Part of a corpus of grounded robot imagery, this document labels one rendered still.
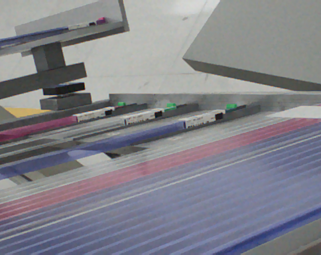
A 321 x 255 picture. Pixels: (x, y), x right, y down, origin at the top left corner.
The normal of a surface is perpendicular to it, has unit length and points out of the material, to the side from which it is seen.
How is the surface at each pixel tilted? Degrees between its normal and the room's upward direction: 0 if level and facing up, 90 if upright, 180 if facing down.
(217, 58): 0
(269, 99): 44
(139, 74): 0
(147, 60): 0
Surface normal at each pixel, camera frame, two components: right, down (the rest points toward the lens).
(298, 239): -0.13, -0.98
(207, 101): -0.75, 0.18
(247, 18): -0.62, -0.55
